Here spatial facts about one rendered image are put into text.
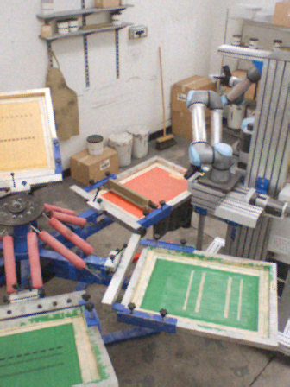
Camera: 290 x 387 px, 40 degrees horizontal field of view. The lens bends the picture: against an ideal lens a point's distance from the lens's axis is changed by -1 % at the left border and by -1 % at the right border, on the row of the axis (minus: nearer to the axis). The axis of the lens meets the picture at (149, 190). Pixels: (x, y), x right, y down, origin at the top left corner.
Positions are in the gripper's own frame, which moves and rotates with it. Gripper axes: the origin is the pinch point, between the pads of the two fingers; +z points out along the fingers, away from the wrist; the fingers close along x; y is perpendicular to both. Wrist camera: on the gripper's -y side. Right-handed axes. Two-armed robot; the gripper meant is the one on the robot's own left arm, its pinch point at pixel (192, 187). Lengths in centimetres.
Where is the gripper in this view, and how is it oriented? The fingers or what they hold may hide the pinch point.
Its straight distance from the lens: 294.3
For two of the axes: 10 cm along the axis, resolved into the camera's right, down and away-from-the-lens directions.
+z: 0.1, 8.3, 5.6
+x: -7.2, -3.8, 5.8
